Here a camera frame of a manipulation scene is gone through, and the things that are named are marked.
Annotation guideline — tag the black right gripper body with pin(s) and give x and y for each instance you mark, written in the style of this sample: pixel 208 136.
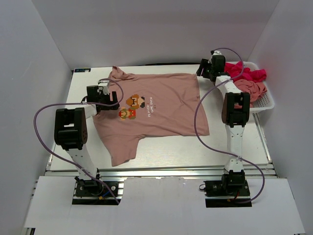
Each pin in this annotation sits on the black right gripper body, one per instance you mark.
pixel 207 68

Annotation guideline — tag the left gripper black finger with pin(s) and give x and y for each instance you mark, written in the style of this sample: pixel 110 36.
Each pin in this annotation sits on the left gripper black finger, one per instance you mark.
pixel 111 108
pixel 114 96

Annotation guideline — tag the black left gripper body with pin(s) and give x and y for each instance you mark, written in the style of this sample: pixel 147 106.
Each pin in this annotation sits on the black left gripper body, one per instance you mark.
pixel 103 98

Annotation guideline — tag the dusty pink t shirt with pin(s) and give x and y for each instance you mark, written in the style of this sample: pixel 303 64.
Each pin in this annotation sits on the dusty pink t shirt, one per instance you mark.
pixel 154 105

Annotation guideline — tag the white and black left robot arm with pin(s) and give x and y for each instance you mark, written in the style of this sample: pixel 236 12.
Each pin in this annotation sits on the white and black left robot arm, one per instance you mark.
pixel 71 133

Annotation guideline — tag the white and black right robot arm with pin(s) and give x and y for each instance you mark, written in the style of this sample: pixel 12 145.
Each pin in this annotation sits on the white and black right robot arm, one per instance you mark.
pixel 235 115

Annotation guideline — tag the magenta t shirt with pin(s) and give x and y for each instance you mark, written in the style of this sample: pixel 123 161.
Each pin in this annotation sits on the magenta t shirt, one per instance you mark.
pixel 238 71

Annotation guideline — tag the black xdof label sticker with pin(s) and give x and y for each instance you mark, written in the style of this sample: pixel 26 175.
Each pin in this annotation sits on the black xdof label sticker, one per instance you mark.
pixel 82 70

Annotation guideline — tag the coral pink t shirt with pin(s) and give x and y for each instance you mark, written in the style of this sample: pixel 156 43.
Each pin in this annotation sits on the coral pink t shirt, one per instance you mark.
pixel 255 89

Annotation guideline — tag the white perforated plastic basket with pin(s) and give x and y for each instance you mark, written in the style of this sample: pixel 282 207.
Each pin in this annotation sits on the white perforated plastic basket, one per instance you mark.
pixel 266 102

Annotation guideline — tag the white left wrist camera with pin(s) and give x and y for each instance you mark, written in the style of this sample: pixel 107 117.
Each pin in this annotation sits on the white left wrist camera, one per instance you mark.
pixel 103 87

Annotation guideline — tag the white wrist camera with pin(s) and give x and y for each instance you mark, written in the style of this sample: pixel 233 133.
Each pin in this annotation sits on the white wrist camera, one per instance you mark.
pixel 215 53
pixel 103 87

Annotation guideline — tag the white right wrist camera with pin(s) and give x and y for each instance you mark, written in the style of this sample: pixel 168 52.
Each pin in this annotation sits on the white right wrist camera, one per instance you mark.
pixel 215 53

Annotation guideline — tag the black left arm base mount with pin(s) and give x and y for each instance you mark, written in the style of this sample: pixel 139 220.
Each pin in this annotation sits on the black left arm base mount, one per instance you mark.
pixel 96 195

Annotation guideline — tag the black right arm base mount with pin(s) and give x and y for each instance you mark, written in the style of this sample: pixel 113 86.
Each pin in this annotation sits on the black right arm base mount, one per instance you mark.
pixel 216 196

